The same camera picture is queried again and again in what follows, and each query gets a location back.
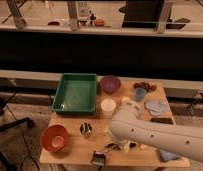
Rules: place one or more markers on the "yellow banana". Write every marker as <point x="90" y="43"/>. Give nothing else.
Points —
<point x="129" y="145"/>

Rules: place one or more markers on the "bunch of red grapes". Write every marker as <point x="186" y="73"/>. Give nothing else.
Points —
<point x="145" y="85"/>

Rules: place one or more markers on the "purple bowl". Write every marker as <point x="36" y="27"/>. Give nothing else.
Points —
<point x="110" y="84"/>

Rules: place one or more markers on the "green plastic tray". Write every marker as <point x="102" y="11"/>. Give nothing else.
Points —
<point x="76" y="94"/>

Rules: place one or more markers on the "small black block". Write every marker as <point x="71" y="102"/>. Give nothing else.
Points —
<point x="162" y="120"/>

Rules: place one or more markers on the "blue sponge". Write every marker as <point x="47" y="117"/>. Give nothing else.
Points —
<point x="167" y="156"/>

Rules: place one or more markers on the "orange bowl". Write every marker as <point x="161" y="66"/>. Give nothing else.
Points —
<point x="54" y="138"/>

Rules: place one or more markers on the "light blue cloth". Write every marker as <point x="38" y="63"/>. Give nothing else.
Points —
<point x="156" y="107"/>

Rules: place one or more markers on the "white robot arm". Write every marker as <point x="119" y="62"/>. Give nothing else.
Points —
<point x="126" y="125"/>

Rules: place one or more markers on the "black handled spatula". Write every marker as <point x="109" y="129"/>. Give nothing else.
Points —
<point x="99" y="157"/>

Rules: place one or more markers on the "small metal cup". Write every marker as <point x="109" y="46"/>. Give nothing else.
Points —
<point x="86" y="130"/>

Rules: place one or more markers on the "wooden table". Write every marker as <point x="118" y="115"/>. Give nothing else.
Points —
<point x="79" y="150"/>

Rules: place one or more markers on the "blue cup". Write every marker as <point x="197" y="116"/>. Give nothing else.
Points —
<point x="140" y="93"/>

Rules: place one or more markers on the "orange cup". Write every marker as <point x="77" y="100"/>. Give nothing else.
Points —
<point x="124" y="99"/>

